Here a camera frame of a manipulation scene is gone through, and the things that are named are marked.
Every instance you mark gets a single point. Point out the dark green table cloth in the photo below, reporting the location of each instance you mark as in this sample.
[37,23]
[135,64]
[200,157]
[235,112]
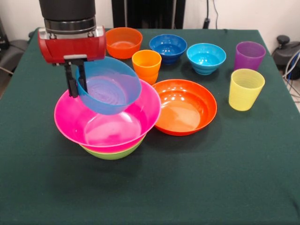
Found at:
[187,175]

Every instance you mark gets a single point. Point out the light blue translucent bowl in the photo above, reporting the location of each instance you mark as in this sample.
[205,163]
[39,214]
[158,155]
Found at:
[110,93]

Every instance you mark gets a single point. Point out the dark blue ribbed bowl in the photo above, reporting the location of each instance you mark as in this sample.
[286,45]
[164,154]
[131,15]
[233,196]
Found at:
[167,49]

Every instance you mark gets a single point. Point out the red-orange shallow bowl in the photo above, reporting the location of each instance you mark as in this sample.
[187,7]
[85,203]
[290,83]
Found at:
[187,110]

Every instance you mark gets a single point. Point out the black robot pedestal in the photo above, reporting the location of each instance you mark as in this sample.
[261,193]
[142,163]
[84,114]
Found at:
[150,14]

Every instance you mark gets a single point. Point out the cyan ribbed bowl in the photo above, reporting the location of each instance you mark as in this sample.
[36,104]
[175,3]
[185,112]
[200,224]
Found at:
[206,58]

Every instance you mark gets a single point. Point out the orange plastic cup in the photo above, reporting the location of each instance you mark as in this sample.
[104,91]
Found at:
[151,79]
[146,63]

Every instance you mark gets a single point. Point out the dark grey chair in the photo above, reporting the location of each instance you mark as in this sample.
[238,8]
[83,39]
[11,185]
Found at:
[12,54]

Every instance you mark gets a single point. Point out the yellow plastic cup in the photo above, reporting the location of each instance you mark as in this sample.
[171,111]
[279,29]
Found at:
[245,93]

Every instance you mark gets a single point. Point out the purple plastic cup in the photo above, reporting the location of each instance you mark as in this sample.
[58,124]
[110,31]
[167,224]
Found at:
[249,58]

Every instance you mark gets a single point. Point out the black floor device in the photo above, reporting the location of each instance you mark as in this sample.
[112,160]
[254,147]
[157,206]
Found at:
[286,54]

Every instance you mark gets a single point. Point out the large pink plastic bowl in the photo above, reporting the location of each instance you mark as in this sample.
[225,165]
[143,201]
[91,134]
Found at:
[112,131]

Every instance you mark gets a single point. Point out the orange translucent bowl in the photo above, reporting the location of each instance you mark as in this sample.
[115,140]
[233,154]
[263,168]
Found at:
[124,47]

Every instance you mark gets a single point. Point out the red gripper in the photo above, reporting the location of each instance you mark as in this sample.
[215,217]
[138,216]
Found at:
[72,47]

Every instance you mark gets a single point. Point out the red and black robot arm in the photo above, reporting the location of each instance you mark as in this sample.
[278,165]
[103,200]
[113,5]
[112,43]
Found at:
[68,9]

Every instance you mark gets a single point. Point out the green plastic bowl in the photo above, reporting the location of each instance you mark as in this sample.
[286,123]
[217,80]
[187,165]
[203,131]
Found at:
[112,155]

